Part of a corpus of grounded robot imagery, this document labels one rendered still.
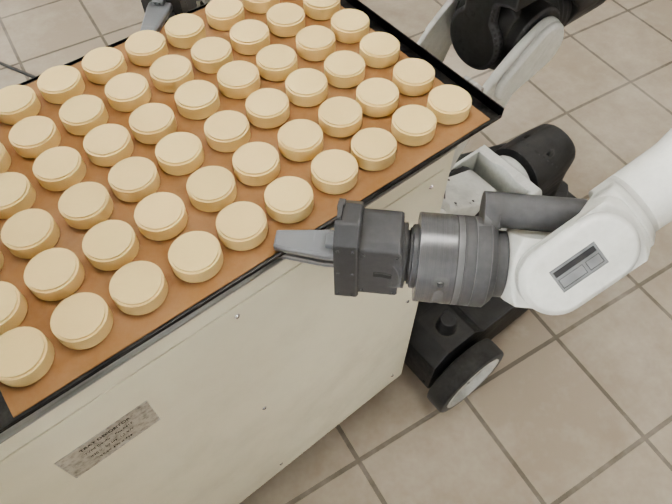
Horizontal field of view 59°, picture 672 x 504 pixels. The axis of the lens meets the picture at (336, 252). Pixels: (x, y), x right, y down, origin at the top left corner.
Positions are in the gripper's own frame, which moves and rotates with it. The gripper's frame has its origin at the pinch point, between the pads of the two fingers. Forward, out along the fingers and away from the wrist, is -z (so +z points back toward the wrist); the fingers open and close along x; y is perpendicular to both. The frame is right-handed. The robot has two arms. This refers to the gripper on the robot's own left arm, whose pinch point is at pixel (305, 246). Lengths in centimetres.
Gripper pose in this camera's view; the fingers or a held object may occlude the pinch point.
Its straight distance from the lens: 59.1
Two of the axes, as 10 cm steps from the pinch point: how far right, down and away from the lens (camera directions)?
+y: -1.2, 8.3, -5.4
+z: 9.9, 0.9, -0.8
